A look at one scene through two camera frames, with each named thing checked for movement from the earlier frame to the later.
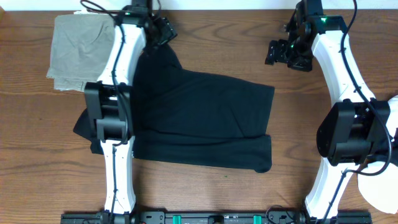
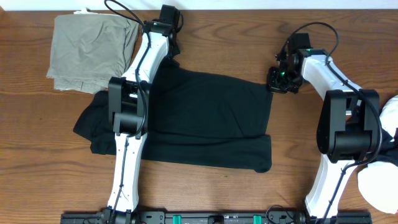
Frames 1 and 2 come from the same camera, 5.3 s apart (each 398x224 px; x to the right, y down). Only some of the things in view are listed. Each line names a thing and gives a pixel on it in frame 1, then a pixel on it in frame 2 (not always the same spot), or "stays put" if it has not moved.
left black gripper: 166,32 → 174,47
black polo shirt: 188,117 stays put
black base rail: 134,217 stays put
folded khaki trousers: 81,43 stays put
